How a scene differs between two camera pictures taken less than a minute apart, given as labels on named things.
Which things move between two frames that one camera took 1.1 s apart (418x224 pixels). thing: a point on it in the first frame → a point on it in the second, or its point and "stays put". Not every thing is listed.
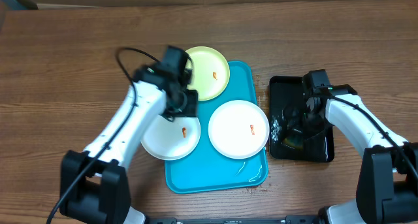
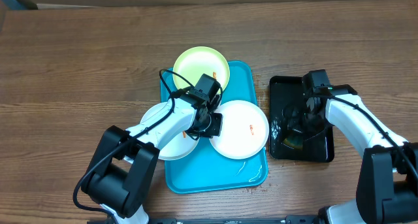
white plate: (238, 129) stays put
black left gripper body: (187, 106) → (213, 127)
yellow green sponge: (294, 142) stays put
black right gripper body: (309, 125) stays put
